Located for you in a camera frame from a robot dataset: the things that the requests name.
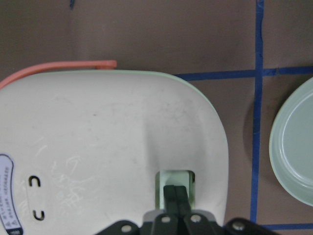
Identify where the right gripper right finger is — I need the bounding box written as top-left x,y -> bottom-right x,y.
174,186 -> 191,216

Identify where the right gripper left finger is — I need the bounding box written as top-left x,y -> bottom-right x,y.
163,185 -> 178,215

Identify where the white rice cooker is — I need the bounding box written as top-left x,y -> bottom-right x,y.
0,61 -> 228,235

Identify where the green plate near right arm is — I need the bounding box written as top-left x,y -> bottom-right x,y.
269,79 -> 313,206

